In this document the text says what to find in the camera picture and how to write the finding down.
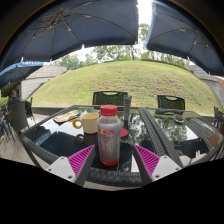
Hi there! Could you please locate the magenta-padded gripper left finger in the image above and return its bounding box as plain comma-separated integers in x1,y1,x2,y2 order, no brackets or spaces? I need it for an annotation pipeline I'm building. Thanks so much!
45,144,98,188

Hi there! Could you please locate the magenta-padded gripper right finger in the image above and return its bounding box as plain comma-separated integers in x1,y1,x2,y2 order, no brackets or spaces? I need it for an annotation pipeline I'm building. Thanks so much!
132,143,183,186

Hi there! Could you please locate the red-capped clear drink bottle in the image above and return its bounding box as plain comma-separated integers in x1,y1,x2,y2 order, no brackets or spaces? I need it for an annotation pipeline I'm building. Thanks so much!
96,104,123,167

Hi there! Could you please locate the flat round red coaster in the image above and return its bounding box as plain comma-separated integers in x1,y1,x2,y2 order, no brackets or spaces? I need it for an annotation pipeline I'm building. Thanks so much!
119,127,130,139

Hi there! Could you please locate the yellow crumpled packet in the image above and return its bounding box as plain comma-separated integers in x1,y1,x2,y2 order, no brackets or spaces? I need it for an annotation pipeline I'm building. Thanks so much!
53,109,82,124

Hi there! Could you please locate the small dark ashtray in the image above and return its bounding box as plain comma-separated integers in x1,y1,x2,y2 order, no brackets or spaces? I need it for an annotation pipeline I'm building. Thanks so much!
173,114,186,124

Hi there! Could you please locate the grey upright tube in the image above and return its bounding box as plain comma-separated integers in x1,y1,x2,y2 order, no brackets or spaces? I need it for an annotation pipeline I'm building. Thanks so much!
123,94,133,129

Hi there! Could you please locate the dark mesh-back chair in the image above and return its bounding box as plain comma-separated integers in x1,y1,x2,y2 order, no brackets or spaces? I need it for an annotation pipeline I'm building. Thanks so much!
156,94,186,111
91,90,129,107

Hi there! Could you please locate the grey wicker chair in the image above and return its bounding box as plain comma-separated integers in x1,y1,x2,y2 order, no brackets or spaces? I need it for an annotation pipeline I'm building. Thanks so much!
8,99,32,134

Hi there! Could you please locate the dark wicker chair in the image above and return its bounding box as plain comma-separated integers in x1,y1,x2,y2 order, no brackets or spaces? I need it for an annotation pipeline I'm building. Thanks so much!
213,106,224,132

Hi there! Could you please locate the person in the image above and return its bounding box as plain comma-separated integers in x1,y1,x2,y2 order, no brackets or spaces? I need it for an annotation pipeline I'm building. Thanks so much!
0,109,10,141
7,89,25,108

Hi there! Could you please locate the light blue parasol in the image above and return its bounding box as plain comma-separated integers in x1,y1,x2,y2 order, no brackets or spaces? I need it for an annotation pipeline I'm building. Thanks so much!
0,59,51,89

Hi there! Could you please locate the large dark blue parasol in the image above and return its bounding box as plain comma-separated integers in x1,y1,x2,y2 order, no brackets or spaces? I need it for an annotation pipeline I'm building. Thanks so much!
145,0,224,77
0,0,139,73

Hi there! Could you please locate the cream mug with yellow handle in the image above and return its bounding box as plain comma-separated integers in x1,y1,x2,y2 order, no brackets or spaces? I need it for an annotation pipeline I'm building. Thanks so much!
72,112,100,135

